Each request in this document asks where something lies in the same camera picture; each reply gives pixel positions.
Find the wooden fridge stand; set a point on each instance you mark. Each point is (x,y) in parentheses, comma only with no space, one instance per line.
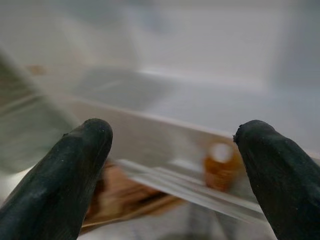
(117,190)

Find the grey refrigerator body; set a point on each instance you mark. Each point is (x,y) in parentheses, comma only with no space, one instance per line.
(200,50)

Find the amber bottle with white cap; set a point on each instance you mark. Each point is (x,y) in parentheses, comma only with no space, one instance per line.
(218,172)

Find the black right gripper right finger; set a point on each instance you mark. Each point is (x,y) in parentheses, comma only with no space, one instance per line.
(285,180)

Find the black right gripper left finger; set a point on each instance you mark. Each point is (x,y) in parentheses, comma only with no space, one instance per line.
(57,180)

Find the white fridge shelf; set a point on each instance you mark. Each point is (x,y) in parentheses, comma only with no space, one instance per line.
(155,130)

